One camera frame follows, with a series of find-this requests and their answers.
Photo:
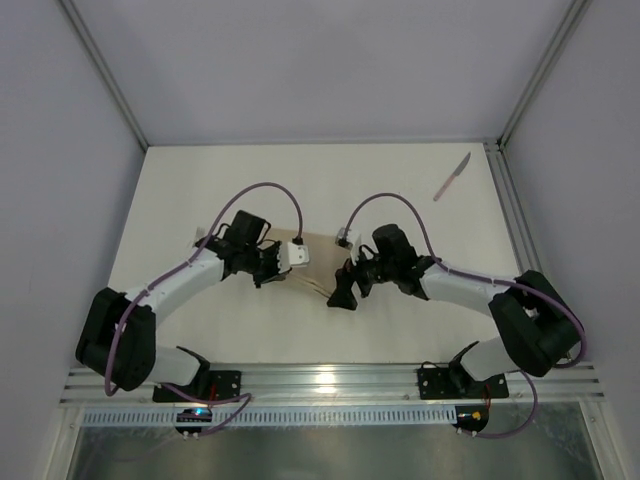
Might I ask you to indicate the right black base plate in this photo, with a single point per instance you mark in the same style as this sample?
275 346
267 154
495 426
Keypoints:
435 382

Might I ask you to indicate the beige cloth napkin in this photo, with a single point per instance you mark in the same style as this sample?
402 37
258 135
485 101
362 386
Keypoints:
315 265

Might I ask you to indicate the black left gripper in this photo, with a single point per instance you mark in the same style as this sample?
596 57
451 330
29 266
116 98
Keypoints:
270 263

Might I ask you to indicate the aluminium front rail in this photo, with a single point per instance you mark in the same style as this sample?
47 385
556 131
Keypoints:
341 384

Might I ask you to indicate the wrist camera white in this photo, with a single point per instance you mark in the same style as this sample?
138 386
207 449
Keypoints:
292 255
349 239

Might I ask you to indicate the left black controller board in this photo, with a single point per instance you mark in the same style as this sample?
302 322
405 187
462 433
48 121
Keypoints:
191 422

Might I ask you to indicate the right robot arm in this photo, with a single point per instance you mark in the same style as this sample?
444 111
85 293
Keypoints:
427 278

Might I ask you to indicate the right aluminium frame post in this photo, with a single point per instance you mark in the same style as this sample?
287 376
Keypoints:
562 34

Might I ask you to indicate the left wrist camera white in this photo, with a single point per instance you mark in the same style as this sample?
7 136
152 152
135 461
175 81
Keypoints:
292 255

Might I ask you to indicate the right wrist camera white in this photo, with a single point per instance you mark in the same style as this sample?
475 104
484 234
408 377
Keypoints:
349 239

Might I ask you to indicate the knife with pink handle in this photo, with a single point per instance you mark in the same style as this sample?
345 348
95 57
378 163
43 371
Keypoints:
455 174

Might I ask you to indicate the aluminium frame post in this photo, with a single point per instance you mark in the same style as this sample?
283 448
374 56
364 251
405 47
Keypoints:
562 34
101 66

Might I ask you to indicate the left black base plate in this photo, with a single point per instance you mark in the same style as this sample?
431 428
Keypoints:
220 385

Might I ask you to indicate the right side aluminium rail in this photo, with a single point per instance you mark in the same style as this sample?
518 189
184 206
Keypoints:
525 240

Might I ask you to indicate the slotted cable duct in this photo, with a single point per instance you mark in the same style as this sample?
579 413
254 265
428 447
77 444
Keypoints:
274 416

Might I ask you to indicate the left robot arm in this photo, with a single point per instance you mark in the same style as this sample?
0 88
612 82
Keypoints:
119 337

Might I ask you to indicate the left aluminium frame post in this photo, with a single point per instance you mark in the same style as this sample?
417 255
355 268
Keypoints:
101 66

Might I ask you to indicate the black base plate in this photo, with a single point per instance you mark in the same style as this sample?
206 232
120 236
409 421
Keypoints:
220 385
435 382

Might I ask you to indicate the right black controller board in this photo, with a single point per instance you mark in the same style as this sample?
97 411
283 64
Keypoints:
471 418

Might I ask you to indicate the aluminium rail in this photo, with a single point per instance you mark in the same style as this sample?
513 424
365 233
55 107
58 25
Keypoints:
525 240
341 384

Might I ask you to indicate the black controller board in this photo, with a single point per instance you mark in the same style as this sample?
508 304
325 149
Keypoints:
471 418
191 422

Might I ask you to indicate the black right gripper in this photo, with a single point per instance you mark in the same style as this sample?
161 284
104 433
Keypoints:
358 273

